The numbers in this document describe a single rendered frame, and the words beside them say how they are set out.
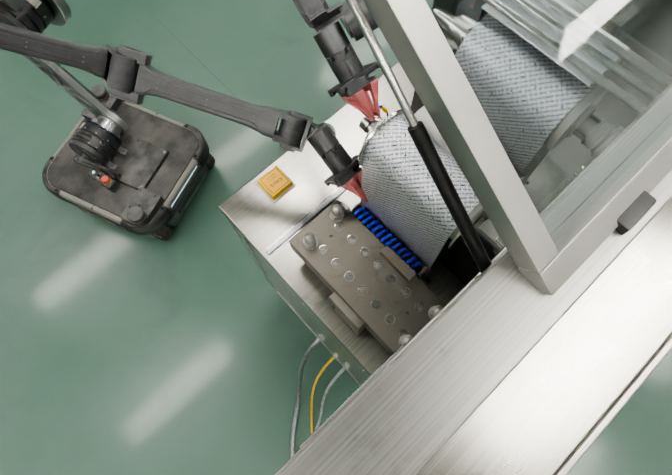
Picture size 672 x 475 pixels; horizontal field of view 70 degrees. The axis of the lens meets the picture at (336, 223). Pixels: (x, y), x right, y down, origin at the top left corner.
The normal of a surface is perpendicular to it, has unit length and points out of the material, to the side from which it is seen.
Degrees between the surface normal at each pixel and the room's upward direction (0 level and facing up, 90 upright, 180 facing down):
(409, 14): 38
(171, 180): 0
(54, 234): 0
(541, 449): 0
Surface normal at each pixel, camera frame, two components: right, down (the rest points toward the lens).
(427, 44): 0.40, 0.13
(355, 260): -0.02, -0.36
